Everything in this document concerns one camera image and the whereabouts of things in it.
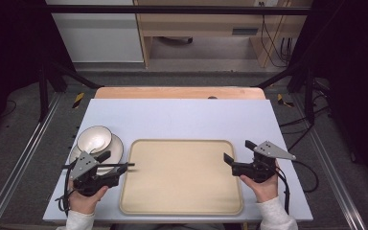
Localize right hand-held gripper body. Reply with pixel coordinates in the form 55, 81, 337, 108
231, 140, 297, 184

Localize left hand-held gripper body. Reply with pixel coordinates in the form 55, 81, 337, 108
69, 150, 122, 197

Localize person's right hand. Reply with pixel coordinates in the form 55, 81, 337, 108
240, 172, 280, 204

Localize person's left hand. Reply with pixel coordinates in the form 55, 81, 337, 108
67, 179, 109, 216

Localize white plate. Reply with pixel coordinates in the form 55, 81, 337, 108
68, 132, 125, 176

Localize white bowl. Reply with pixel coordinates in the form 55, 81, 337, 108
76, 125, 113, 155

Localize beige tray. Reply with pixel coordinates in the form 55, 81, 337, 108
119, 138, 244, 216

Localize black yellow floor tape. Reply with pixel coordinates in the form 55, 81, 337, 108
276, 93, 295, 108
72, 92, 86, 109

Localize white cabinet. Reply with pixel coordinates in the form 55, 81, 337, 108
45, 0, 145, 63

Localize black curtain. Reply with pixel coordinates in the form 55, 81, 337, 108
0, 0, 77, 142
287, 0, 368, 196

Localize wooden desk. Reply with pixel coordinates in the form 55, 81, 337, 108
133, 0, 314, 69

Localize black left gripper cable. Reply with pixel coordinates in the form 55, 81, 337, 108
54, 160, 79, 218

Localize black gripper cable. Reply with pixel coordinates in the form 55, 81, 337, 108
275, 158, 320, 216
54, 160, 79, 218

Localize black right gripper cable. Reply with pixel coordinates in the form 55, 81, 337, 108
275, 158, 320, 216

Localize black floor cable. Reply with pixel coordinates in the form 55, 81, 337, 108
279, 104, 331, 151

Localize metal floor rail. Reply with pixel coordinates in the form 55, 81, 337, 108
290, 94, 368, 230
0, 91, 63, 230

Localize black frame strut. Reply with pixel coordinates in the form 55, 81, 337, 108
37, 59, 103, 123
256, 59, 316, 127

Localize hanging black cables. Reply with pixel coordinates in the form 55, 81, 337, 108
259, 1, 294, 69

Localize black horizontal frame bar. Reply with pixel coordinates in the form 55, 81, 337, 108
43, 4, 311, 16

